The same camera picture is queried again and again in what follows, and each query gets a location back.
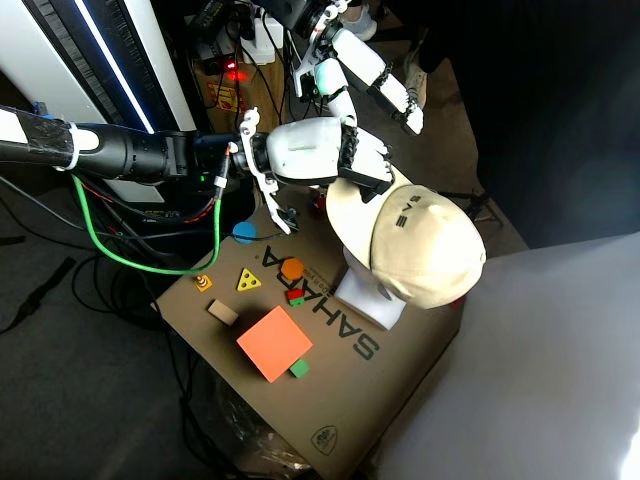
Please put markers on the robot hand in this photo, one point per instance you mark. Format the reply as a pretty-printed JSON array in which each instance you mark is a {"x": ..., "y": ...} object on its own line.
[
  {"x": 360, "y": 55},
  {"x": 305, "y": 150}
]

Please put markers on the beige baseball cap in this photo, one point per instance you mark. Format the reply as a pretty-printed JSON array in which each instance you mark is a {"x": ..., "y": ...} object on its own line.
[{"x": 425, "y": 250}]

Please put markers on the white mannequin head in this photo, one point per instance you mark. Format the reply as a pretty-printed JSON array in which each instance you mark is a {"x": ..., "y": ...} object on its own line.
[{"x": 365, "y": 295}]

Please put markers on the person's foot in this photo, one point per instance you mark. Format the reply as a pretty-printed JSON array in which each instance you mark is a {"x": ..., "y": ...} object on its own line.
[
  {"x": 360, "y": 20},
  {"x": 415, "y": 75}
]

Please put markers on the white plug charger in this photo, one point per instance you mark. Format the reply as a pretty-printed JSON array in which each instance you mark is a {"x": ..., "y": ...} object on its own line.
[{"x": 269, "y": 37}]

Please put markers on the brown carton with red print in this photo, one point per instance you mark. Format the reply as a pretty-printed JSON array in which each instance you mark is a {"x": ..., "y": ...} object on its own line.
[{"x": 225, "y": 100}]

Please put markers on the blue round disc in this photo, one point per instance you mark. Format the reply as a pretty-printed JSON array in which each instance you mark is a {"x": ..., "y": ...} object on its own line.
[{"x": 245, "y": 233}]

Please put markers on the orange octagon block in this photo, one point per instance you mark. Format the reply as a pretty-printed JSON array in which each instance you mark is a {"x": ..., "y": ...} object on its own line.
[{"x": 291, "y": 268}]

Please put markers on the black box with red light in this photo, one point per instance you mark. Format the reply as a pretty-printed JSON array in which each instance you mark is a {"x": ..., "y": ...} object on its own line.
[{"x": 217, "y": 59}]

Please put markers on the yellow triangle block with holes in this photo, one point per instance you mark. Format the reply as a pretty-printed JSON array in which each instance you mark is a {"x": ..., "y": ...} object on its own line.
[{"x": 248, "y": 284}]

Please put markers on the small red and green block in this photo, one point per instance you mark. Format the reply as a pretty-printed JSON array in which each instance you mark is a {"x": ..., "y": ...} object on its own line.
[{"x": 295, "y": 298}]

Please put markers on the white column with light strip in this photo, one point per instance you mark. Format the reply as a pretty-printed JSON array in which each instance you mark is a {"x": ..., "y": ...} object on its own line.
[{"x": 170, "y": 60}]

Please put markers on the orange tile with cone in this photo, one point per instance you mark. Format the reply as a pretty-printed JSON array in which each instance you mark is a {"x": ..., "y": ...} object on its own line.
[{"x": 203, "y": 284}]

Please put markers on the black tripod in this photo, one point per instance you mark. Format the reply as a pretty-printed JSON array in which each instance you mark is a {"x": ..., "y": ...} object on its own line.
[{"x": 475, "y": 205}]

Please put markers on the plain wooden rectangular block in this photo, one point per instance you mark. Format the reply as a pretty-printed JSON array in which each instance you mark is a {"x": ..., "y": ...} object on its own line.
[{"x": 223, "y": 312}]

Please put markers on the red orange square block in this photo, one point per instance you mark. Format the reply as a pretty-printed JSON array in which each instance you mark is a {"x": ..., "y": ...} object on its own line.
[{"x": 275, "y": 342}]

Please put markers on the small red flat piece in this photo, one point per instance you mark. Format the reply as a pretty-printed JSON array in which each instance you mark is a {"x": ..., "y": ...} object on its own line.
[{"x": 457, "y": 301}]

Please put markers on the small green cube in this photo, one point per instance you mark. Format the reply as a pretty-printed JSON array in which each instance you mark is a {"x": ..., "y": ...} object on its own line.
[{"x": 299, "y": 369}]

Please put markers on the large printed cardboard box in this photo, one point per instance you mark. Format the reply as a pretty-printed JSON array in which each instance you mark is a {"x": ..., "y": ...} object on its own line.
[{"x": 350, "y": 400}]

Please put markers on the clear plastic bag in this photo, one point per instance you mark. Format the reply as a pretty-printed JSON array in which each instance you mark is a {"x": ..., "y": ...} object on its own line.
[{"x": 250, "y": 440}]

